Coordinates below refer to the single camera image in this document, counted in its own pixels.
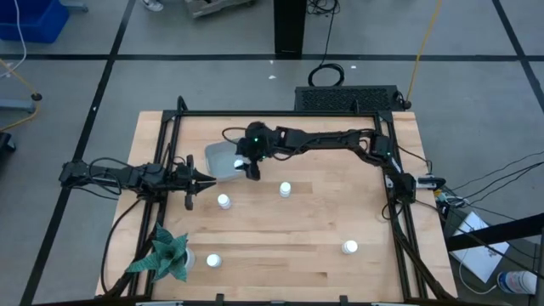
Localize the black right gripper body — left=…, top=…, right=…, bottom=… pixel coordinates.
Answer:
left=235, top=122, right=284, bottom=163

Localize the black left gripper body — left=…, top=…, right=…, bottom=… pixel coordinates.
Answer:
left=172, top=155, right=198, bottom=212

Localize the grey plastic basket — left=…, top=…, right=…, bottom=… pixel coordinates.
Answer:
left=204, top=139, right=252, bottom=184

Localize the green artificial plant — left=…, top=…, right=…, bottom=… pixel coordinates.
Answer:
left=125, top=223, right=190, bottom=283

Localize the black perforated computer case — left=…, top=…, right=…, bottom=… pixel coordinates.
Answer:
left=293, top=85, right=405, bottom=113

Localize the grey wooden pallet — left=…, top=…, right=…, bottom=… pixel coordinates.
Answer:
left=184, top=0, right=257, bottom=19

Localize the black floor object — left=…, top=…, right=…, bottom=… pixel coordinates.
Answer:
left=0, top=131, right=17, bottom=154

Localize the grey stand base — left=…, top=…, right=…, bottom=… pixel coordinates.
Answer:
left=0, top=98, right=37, bottom=115

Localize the blue plastic bin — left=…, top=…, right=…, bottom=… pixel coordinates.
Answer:
left=0, top=0, right=71, bottom=43

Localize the white laptop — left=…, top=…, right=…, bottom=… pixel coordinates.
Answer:
left=449, top=211, right=510, bottom=285

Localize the black metal bar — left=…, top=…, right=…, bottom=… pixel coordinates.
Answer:
left=445, top=213, right=544, bottom=252

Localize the white labelled bottle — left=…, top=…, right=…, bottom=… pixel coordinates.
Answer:
left=496, top=269, right=538, bottom=296

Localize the black aluminium table frame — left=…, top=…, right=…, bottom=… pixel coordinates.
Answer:
left=100, top=95, right=458, bottom=303

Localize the black coiled cable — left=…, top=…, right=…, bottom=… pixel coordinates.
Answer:
left=307, top=0, right=346, bottom=88

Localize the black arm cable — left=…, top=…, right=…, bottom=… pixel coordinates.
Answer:
left=100, top=197, right=144, bottom=284

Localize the black upright post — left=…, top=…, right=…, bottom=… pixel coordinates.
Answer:
left=273, top=0, right=308, bottom=60

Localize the black table-level camera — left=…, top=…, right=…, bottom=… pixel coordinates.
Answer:
left=416, top=174, right=447, bottom=190

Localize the yellow hanging cable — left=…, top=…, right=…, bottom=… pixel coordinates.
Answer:
left=405, top=0, right=444, bottom=105

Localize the yellow floor cable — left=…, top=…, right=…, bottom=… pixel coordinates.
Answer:
left=0, top=57, right=42, bottom=133

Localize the white cable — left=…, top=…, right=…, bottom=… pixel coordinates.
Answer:
left=0, top=0, right=28, bottom=80

